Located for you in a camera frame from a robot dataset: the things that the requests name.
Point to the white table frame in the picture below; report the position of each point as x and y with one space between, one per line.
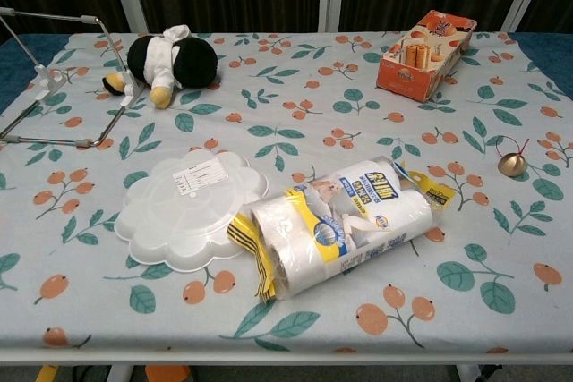
286 357

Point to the white flower-shaped plastic plate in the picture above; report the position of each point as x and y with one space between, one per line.
179 221

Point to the orange snack box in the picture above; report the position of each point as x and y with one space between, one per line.
403 82

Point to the floral fruit print tablecloth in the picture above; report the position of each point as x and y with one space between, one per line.
313 140

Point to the black white plush penguin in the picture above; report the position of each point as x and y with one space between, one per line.
197 62

